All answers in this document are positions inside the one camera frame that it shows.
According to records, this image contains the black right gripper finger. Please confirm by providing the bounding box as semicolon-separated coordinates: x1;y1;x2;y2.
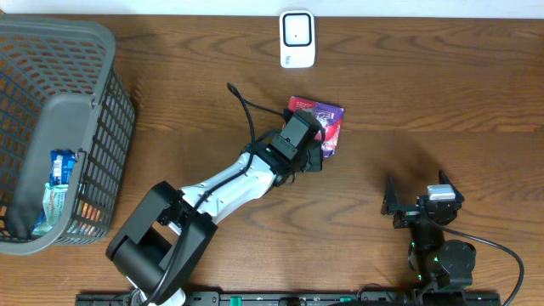
439;170;459;196
381;177;399;214

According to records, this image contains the red purple Carefree pad pack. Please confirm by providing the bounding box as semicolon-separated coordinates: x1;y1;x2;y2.
288;96;344;158

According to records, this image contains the blue snack packet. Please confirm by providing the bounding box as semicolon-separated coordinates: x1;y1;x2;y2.
31;149;78;230

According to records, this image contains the green tissue pack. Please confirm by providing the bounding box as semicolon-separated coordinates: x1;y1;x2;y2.
31;183;69;235

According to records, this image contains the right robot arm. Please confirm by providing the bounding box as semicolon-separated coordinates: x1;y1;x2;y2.
381;171;476;292

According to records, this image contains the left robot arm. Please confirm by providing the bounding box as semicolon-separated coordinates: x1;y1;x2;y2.
105;110;323;305

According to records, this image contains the grey plastic basket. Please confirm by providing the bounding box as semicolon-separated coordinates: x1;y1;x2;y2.
1;14;136;256

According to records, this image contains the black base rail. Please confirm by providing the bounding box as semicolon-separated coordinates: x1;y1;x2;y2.
75;290;502;306

